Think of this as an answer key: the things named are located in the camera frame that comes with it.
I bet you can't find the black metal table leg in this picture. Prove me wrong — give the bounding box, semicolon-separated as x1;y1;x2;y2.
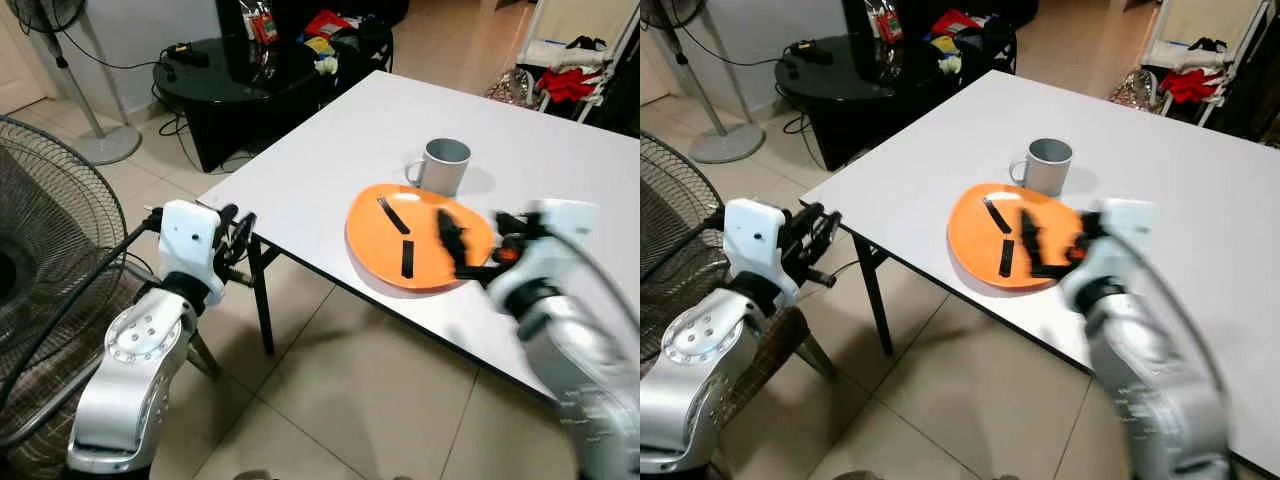
850;230;895;357
244;235;277;357

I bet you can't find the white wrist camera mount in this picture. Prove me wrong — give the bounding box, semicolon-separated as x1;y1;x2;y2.
1088;197;1163;293
722;198;792;303
518;198;603;293
157;199;224;307

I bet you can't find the patterned mesh bag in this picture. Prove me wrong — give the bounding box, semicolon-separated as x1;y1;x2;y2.
487;67;537;107
1110;68;1162;110

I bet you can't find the large black wire-guard fan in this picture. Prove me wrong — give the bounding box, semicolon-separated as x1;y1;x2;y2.
0;115;153;451
640;130;727;301

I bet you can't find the black fabric bag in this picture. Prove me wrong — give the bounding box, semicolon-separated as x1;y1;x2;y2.
330;19;394;72
955;17;1019;67

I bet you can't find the red cloth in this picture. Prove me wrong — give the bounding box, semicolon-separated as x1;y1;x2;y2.
539;67;607;104
1164;68;1227;105

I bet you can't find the black round glass table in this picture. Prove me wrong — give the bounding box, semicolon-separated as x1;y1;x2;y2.
775;25;1019;172
153;25;394;174

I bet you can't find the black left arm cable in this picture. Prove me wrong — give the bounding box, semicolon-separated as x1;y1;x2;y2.
640;208;727;289
0;212;167;413

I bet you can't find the orange round plate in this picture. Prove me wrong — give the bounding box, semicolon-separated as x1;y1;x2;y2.
947;183;1093;292
345;183;497;293

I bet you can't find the white metal rack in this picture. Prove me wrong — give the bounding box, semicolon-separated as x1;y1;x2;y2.
1140;0;1277;127
514;0;641;123

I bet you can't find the small black device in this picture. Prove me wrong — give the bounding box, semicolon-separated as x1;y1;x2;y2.
164;42;212;70
787;41;835;68

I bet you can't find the grey pedestal fan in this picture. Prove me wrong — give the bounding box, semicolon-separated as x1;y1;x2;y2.
8;0;144;167
640;0;767;165

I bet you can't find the red flat bag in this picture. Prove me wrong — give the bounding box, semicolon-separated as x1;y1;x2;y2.
930;8;982;39
303;9;354;39

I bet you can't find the grey ceramic mug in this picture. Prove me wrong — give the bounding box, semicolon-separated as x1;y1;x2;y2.
1009;138;1074;198
405;138;472;198

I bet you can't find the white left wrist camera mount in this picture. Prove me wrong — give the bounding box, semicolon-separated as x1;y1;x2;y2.
722;198;792;303
157;199;224;307

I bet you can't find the clear packet with red label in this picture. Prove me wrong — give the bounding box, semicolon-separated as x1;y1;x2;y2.
874;3;905;45
249;5;280;47

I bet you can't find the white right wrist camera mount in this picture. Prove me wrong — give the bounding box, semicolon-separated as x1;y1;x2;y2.
1088;197;1163;293
518;198;603;293

